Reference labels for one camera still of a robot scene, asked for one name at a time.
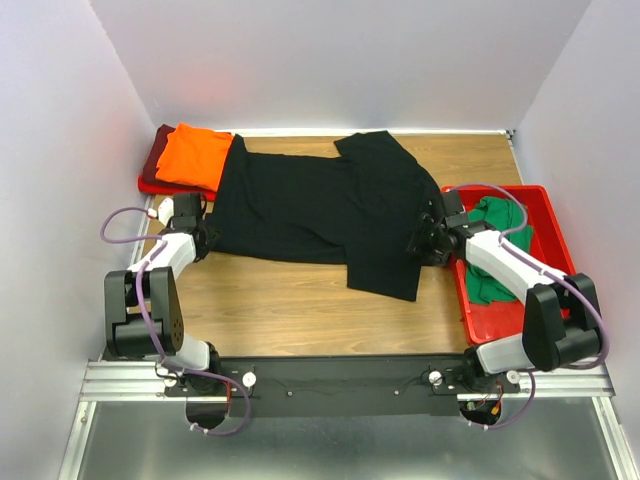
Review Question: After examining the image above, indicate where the black t shirt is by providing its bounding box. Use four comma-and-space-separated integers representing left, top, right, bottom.
207, 131, 440, 302

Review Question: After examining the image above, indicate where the red plastic bin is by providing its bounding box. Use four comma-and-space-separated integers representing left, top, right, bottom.
449, 185, 576, 345

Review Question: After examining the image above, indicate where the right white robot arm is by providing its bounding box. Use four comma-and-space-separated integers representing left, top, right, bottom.
407, 188, 610, 392

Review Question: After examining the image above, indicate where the maroon folded t shirt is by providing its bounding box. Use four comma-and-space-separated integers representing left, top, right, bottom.
141, 124, 175, 184

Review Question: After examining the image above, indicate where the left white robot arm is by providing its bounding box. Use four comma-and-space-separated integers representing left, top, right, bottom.
100, 193, 222, 395

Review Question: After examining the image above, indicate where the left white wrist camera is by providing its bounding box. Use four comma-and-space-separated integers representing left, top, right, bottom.
146, 197, 174, 226

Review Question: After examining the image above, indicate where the aluminium frame rail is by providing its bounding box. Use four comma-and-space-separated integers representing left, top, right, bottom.
80, 355, 614, 402

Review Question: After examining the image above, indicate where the green t shirt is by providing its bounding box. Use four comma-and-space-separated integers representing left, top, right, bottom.
464, 196, 535, 306

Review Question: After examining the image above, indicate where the orange folded t shirt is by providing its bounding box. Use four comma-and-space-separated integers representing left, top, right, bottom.
155, 123, 234, 191

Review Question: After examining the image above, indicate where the red folded t shirt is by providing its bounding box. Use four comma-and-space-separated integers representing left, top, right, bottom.
137, 175, 216, 202

